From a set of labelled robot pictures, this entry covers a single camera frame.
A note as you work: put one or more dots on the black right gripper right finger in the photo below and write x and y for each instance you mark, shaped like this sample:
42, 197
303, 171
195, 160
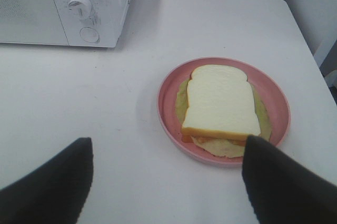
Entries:
281, 190

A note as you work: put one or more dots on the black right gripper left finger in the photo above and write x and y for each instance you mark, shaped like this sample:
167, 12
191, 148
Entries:
55, 192

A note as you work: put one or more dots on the pink plate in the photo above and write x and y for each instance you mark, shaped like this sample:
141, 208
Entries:
275, 102

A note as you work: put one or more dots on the toy sandwich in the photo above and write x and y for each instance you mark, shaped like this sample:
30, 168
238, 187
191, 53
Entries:
216, 106

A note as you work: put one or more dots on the round white door button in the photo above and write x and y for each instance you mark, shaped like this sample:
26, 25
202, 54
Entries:
89, 35

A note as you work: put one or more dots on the white microwave door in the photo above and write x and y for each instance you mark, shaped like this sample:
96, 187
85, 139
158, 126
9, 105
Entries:
31, 22

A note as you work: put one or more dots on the white timer knob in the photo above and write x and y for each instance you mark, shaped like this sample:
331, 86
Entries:
80, 8

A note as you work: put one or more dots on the white microwave oven body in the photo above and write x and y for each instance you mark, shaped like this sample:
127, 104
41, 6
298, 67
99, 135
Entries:
105, 10

